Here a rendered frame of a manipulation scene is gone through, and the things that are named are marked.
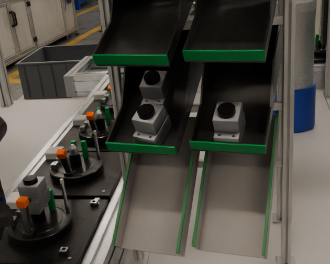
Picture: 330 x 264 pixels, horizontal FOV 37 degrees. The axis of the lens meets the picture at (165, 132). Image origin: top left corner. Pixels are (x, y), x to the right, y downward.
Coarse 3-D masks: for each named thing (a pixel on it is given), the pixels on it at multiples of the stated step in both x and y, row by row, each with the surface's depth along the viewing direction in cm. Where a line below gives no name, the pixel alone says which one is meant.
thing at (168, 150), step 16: (176, 48) 103; (176, 64) 100; (192, 64) 90; (128, 80) 94; (176, 80) 97; (192, 80) 91; (128, 96) 95; (176, 96) 94; (192, 96) 91; (128, 112) 94; (176, 112) 91; (112, 128) 89; (128, 128) 91; (176, 128) 88; (112, 144) 86; (128, 144) 85; (176, 144) 83
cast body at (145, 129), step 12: (144, 108) 83; (156, 108) 84; (132, 120) 84; (144, 120) 83; (156, 120) 83; (168, 120) 87; (144, 132) 85; (156, 132) 83; (168, 132) 88; (144, 144) 85; (156, 144) 84
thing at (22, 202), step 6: (18, 198) 98; (24, 198) 98; (30, 198) 101; (18, 204) 97; (24, 204) 97; (24, 210) 98; (24, 216) 99; (24, 222) 99; (30, 222) 100; (24, 228) 100; (30, 228) 100
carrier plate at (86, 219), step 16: (80, 208) 112; (96, 208) 112; (80, 224) 106; (96, 224) 106; (0, 240) 103; (64, 240) 101; (80, 240) 101; (0, 256) 98; (16, 256) 98; (32, 256) 97; (48, 256) 97; (64, 256) 97; (80, 256) 96
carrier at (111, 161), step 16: (96, 144) 128; (48, 160) 137; (80, 160) 128; (96, 160) 131; (112, 160) 134; (48, 176) 129; (64, 176) 123; (80, 176) 123; (96, 176) 126; (112, 176) 126; (80, 192) 119; (96, 192) 119; (112, 192) 119
